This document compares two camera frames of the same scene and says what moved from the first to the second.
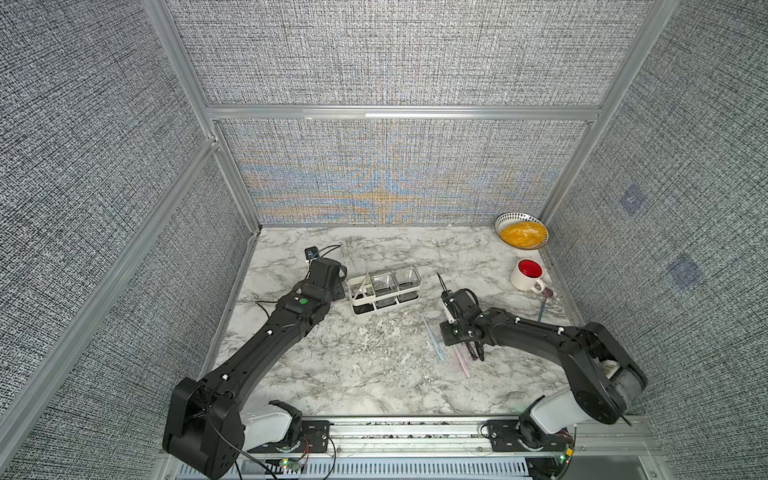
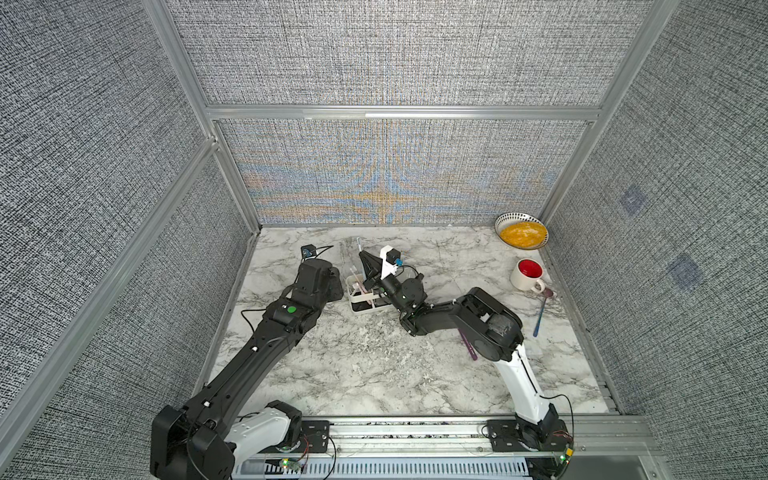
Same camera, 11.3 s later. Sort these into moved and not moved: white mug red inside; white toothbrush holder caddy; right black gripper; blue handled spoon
Moved: right black gripper
Not moved: blue handled spoon; white toothbrush holder caddy; white mug red inside
